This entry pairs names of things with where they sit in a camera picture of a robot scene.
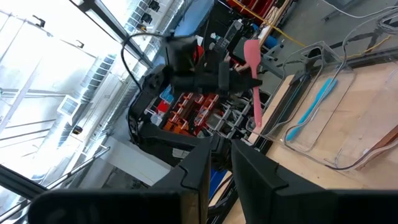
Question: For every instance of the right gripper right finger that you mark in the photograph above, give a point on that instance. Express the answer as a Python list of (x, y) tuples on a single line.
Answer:
[(311, 208)]

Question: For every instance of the brown wooden spoon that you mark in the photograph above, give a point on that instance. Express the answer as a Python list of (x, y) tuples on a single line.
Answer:
[(384, 143)]

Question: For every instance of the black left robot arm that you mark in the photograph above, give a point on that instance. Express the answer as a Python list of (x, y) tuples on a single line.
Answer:
[(146, 102)]

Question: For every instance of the red orange parts bin rack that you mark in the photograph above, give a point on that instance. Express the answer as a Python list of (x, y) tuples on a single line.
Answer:
[(192, 112)]

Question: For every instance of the black rig upright beam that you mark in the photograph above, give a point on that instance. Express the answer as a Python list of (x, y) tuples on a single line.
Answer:
[(105, 25)]

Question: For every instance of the clear plastic bin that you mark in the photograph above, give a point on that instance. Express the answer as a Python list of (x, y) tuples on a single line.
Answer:
[(326, 124), (382, 93)]

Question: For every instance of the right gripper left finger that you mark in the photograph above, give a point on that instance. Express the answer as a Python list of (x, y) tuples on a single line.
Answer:
[(124, 208)]

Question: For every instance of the blue silicone spatula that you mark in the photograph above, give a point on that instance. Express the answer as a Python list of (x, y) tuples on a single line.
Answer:
[(311, 110)]

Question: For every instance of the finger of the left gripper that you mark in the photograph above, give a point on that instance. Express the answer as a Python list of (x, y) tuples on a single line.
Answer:
[(241, 87), (244, 79)]

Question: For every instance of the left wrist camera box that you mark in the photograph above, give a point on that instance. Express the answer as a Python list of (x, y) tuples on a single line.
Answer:
[(182, 54)]

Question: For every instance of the pink silicone spatula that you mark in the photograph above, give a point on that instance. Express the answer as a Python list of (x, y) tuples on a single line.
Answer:
[(252, 54)]

